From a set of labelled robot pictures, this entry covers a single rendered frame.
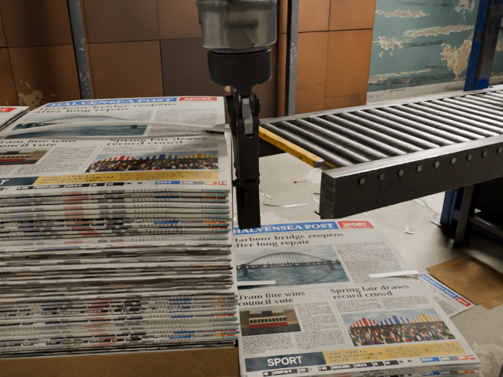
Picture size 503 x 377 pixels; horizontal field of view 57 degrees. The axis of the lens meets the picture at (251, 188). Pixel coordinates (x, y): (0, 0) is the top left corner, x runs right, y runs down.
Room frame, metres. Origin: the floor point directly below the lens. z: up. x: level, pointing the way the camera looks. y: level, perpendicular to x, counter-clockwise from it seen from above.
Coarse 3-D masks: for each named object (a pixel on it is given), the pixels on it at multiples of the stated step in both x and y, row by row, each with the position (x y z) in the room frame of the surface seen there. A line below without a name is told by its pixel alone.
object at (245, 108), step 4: (244, 100) 0.53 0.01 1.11; (248, 100) 0.53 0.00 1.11; (244, 104) 0.53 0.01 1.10; (248, 104) 0.53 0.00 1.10; (244, 108) 0.52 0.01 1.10; (248, 108) 0.52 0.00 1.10; (244, 112) 0.52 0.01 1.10; (248, 112) 0.52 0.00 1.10; (244, 116) 0.52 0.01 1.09; (248, 116) 0.52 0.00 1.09; (244, 120) 0.51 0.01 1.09; (248, 120) 0.51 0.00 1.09; (252, 120) 0.51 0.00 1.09; (244, 124) 0.51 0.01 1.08; (248, 124) 0.51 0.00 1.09; (252, 124) 0.51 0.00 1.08; (244, 128) 0.51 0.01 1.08; (248, 128) 0.51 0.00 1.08; (244, 132) 0.52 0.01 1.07; (248, 132) 0.51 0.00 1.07
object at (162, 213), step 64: (0, 192) 0.38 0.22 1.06; (64, 192) 0.38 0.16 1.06; (128, 192) 0.38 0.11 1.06; (192, 192) 0.39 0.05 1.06; (0, 256) 0.37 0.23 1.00; (64, 256) 0.37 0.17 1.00; (128, 256) 0.38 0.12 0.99; (192, 256) 0.38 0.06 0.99; (0, 320) 0.37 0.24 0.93; (64, 320) 0.37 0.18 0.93; (128, 320) 0.37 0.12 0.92; (192, 320) 0.38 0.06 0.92
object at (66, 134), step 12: (36, 132) 0.56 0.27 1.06; (48, 132) 0.56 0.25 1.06; (60, 132) 0.56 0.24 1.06; (72, 132) 0.56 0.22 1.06; (84, 132) 0.56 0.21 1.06; (96, 132) 0.56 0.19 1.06; (108, 132) 0.56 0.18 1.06; (120, 132) 0.56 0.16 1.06; (132, 132) 0.57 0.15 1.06; (144, 132) 0.57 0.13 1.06; (156, 132) 0.57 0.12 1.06; (168, 132) 0.57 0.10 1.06; (180, 132) 0.57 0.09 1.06; (192, 132) 0.57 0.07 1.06; (204, 132) 0.57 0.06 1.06; (216, 132) 0.57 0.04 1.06
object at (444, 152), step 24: (456, 144) 1.30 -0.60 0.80; (480, 144) 1.30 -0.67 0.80; (336, 168) 1.11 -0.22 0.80; (360, 168) 1.11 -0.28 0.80; (384, 168) 1.12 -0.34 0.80; (408, 168) 1.16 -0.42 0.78; (432, 168) 1.20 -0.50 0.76; (456, 168) 1.25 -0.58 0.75; (480, 168) 1.30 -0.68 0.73; (336, 192) 1.05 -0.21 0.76; (360, 192) 1.09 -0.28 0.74; (384, 192) 1.13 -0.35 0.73; (408, 192) 1.17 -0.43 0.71; (432, 192) 1.21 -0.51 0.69; (336, 216) 1.06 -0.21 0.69
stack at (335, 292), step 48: (240, 240) 0.70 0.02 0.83; (288, 240) 0.70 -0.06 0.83; (336, 240) 0.70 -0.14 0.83; (384, 240) 0.70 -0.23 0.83; (240, 288) 0.56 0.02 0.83; (288, 288) 0.56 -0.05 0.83; (336, 288) 0.56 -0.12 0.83; (384, 288) 0.56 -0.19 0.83; (240, 336) 0.46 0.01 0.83; (288, 336) 0.46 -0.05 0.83; (336, 336) 0.46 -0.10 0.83; (384, 336) 0.46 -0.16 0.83; (432, 336) 0.46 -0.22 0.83
